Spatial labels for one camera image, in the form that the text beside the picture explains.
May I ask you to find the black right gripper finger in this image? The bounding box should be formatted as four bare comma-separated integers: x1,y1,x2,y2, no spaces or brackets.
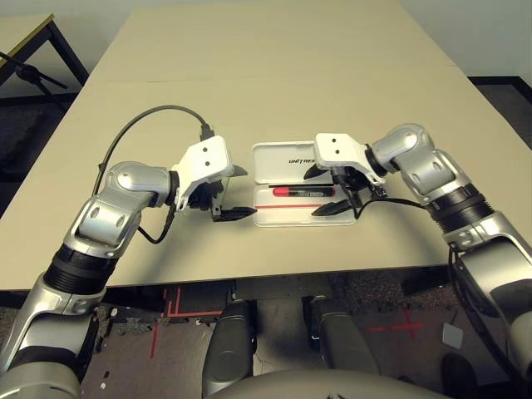
303,163,330,180
311,199,355,219

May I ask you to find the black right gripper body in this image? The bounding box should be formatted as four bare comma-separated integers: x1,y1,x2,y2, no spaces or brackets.
332,165,386,201

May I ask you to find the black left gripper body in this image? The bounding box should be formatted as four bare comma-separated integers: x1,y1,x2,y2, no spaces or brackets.
190,179,228,222

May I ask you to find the red and black marker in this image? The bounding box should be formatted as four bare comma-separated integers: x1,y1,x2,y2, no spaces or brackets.
271,185,336,199

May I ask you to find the white plastic pencil case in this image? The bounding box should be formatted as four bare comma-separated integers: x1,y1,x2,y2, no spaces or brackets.
252,140,358,229

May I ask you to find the black table underframe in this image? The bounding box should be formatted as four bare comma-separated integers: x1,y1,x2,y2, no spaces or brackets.
103,265,454,307

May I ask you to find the grey robot left leg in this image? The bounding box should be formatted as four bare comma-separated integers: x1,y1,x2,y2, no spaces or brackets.
202,298,257,397

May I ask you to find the grey robot leg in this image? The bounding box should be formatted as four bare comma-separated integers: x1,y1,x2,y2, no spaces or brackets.
303,295,381,376
202,298,257,397

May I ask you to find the grey robot right leg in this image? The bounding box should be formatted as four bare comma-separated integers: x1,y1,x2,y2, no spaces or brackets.
303,295,381,376

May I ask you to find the white square floor pad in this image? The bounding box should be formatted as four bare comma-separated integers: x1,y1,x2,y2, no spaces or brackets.
441,322,464,350

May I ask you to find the grey robot torso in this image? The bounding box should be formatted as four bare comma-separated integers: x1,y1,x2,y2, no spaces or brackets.
211,368,454,399

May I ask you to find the black tripod stand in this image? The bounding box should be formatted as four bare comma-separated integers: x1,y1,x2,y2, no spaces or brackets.
0,52,68,91

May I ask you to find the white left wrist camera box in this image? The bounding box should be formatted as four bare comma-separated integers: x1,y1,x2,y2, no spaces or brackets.
170,135,234,214

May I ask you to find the black left wrist camera cable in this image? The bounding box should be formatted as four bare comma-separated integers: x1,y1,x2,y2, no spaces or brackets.
96,105,215,244

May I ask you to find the side table with black frame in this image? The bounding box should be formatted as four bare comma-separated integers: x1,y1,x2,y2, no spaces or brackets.
0,13,90,100

